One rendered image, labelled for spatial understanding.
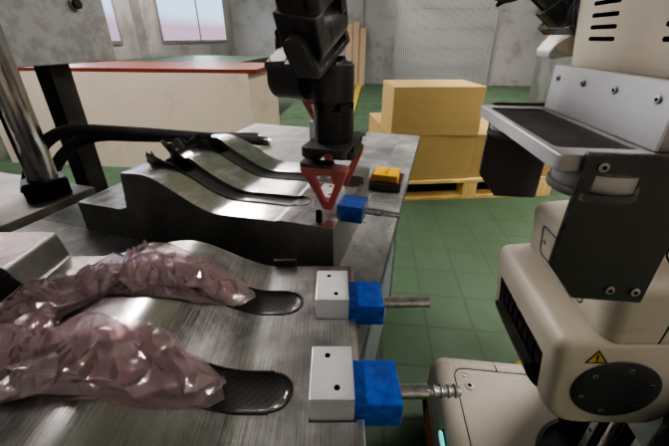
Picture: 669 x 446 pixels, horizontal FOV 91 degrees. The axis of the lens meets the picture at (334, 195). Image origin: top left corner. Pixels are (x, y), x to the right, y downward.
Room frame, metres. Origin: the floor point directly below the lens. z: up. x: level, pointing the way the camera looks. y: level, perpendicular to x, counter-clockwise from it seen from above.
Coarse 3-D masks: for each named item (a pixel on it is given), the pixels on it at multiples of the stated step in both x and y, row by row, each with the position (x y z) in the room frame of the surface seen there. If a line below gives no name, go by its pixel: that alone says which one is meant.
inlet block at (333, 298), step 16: (320, 272) 0.32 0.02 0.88; (336, 272) 0.32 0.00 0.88; (320, 288) 0.29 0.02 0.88; (336, 288) 0.29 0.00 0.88; (352, 288) 0.30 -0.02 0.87; (368, 288) 0.30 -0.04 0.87; (320, 304) 0.27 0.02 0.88; (336, 304) 0.27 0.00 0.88; (352, 304) 0.28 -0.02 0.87; (368, 304) 0.28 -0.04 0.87; (384, 304) 0.29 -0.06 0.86; (400, 304) 0.29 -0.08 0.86; (416, 304) 0.29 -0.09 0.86; (368, 320) 0.27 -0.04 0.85
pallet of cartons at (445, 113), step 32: (384, 96) 2.63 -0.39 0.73; (416, 96) 2.31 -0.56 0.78; (448, 96) 2.31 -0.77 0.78; (480, 96) 2.32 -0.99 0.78; (384, 128) 2.53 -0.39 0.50; (416, 128) 2.31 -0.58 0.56; (448, 128) 2.32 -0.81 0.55; (480, 128) 2.53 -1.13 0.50; (416, 160) 2.30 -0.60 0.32; (448, 160) 2.33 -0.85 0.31; (480, 160) 2.36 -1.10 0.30; (416, 192) 2.38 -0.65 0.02; (448, 192) 2.38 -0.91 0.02; (480, 192) 2.38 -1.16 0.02; (544, 192) 2.38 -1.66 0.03
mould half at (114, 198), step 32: (224, 160) 0.62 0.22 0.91; (256, 160) 0.67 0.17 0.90; (128, 192) 0.51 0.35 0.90; (160, 192) 0.49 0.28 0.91; (192, 192) 0.50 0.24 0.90; (288, 192) 0.53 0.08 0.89; (352, 192) 0.53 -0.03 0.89; (96, 224) 0.54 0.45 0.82; (128, 224) 0.52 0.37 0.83; (160, 224) 0.50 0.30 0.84; (192, 224) 0.48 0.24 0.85; (224, 224) 0.46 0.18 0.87; (256, 224) 0.44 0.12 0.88; (288, 224) 0.42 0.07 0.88; (320, 224) 0.42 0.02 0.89; (352, 224) 0.52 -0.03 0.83; (256, 256) 0.44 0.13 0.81; (288, 256) 0.43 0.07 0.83; (320, 256) 0.41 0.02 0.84
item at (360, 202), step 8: (328, 184) 0.50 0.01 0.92; (328, 192) 0.47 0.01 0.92; (344, 192) 0.49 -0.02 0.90; (336, 200) 0.45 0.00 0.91; (344, 200) 0.47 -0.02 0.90; (352, 200) 0.47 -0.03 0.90; (360, 200) 0.47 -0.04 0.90; (320, 208) 0.46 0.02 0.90; (336, 208) 0.45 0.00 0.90; (344, 208) 0.45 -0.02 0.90; (352, 208) 0.44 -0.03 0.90; (360, 208) 0.44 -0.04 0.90; (368, 208) 0.46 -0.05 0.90; (376, 208) 0.45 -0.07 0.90; (344, 216) 0.45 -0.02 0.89; (352, 216) 0.44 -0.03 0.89; (360, 216) 0.44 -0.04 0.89; (384, 216) 0.45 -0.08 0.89; (392, 216) 0.44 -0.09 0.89
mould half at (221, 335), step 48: (0, 240) 0.34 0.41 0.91; (48, 240) 0.35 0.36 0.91; (288, 288) 0.32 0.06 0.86; (192, 336) 0.23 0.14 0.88; (240, 336) 0.24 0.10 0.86; (288, 336) 0.25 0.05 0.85; (336, 336) 0.25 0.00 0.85; (0, 432) 0.13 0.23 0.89; (48, 432) 0.13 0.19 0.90; (96, 432) 0.13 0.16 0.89; (144, 432) 0.14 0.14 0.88; (192, 432) 0.15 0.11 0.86; (240, 432) 0.15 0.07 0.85; (288, 432) 0.15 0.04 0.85; (336, 432) 0.15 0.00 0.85
